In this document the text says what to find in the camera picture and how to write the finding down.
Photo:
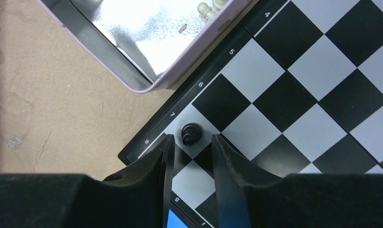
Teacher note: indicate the black pawn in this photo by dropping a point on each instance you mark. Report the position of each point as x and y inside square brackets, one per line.
[191, 133]

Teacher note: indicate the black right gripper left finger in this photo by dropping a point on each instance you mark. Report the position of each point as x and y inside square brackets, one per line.
[137, 196]

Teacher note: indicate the blue mat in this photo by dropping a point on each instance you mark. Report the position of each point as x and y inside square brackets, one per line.
[174, 221]

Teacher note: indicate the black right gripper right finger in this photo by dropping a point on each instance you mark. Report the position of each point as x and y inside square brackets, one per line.
[251, 197]

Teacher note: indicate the white chess pieces pile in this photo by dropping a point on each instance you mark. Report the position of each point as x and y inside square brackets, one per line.
[208, 12]

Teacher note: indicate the pink tin with white pieces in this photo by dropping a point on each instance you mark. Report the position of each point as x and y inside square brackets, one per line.
[146, 44]

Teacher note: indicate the black white chessboard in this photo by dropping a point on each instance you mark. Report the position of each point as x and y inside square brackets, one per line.
[296, 87]

